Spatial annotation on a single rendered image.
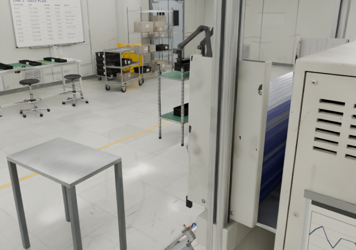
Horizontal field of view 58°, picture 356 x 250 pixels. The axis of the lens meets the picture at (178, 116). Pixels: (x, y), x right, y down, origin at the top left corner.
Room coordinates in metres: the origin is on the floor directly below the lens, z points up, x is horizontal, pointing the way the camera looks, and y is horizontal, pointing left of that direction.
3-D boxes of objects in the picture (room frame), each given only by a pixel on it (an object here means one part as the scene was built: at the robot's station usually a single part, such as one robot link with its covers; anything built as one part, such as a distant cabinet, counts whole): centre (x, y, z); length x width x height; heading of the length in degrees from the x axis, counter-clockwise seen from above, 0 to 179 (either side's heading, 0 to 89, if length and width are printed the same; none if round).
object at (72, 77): (6.31, 2.09, 0.28); 0.54 x 0.52 x 0.57; 74
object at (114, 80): (7.62, 1.30, 0.50); 0.90 x 0.54 x 1.00; 155
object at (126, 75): (7.61, 1.31, 0.30); 0.30 x 0.23 x 0.18; 159
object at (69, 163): (2.08, 0.82, 0.40); 0.70 x 0.45 x 0.80; 56
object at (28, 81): (5.56, 2.60, 0.31); 0.52 x 0.49 x 0.62; 141
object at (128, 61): (7.60, 1.31, 0.63); 0.40 x 0.30 x 0.14; 155
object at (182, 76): (4.59, -0.17, 0.55); 0.91 x 0.46 x 1.10; 141
